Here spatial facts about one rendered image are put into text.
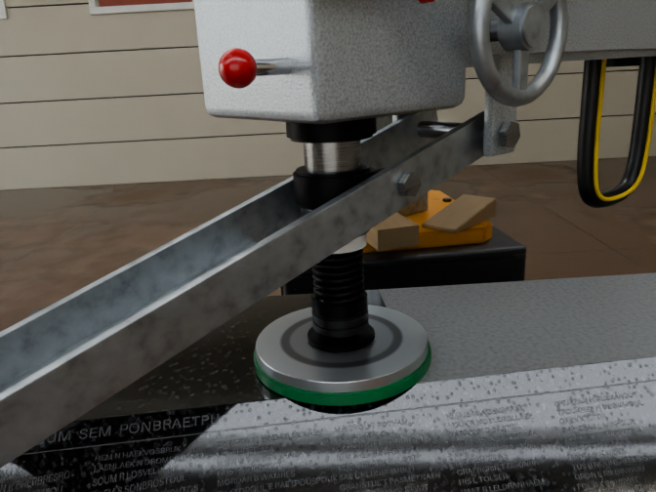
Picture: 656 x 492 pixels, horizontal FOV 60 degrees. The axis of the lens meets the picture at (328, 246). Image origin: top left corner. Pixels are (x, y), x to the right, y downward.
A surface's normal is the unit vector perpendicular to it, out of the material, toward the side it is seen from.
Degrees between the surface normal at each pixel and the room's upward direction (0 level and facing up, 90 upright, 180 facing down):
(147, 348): 90
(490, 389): 45
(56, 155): 90
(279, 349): 0
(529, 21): 90
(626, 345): 0
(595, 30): 90
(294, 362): 0
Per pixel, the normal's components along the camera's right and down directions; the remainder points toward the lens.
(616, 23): 0.62, 0.21
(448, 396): 0.05, -0.47
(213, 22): -0.79, 0.22
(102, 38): 0.01, 0.30
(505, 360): -0.05, -0.95
